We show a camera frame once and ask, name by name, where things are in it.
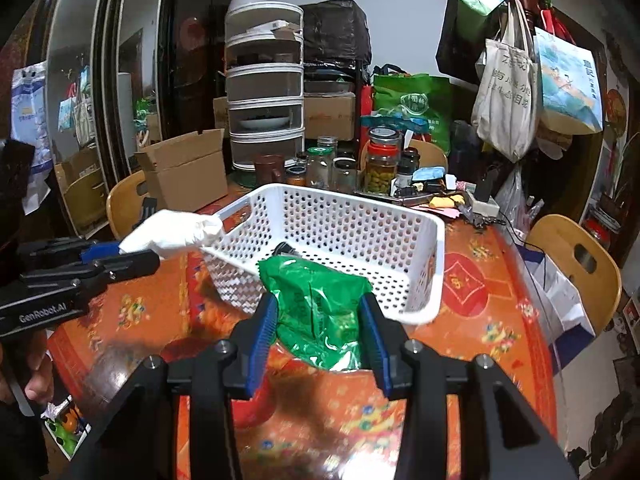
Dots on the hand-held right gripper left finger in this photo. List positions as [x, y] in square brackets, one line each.
[262, 345]

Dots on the yellow cloth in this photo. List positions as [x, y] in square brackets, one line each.
[445, 202]

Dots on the brown cardboard carton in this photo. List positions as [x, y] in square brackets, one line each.
[327, 115]

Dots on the red printed tablecloth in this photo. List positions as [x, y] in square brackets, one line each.
[480, 310]

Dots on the green foil packet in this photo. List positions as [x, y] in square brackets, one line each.
[315, 305]

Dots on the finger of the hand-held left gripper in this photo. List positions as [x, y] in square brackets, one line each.
[102, 251]
[130, 265]

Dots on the stacked mesh food cover rack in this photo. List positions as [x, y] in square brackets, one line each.
[265, 85]

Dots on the small jar orange contents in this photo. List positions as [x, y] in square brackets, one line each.
[296, 176]

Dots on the blue cloth pouch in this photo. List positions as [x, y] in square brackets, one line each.
[429, 174]

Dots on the person's left hand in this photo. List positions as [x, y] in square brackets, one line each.
[37, 380]

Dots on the beige canvas tote bag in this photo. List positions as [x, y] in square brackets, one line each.
[505, 105]

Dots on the brown ceramic mug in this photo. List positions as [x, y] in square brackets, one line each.
[270, 170]

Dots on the white power strip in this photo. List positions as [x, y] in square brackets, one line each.
[482, 205]

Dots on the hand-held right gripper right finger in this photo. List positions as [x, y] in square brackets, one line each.
[375, 345]

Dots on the empty glass jar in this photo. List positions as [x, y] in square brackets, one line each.
[320, 170]

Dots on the white cotton glove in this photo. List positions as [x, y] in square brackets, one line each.
[170, 232]

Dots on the white perforated plastic basket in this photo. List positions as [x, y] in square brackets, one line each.
[350, 230]

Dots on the glass jar dark lid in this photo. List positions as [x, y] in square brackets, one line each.
[345, 175]

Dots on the white paper bag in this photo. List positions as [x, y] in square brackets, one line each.
[560, 295]

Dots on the open cardboard box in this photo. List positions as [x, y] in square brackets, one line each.
[185, 175]

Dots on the green shopping bag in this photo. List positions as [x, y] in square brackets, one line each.
[415, 105]

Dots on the glass jar of pickles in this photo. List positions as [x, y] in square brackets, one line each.
[382, 165]

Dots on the black plastic covered box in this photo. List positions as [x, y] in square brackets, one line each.
[335, 30]

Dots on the black hanging bag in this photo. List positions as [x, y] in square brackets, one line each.
[455, 45]

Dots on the printed foil snack packet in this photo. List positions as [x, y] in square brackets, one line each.
[65, 425]

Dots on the blue printed paper bag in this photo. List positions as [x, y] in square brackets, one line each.
[565, 85]

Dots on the mirrored cabinet door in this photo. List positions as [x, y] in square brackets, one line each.
[75, 60]

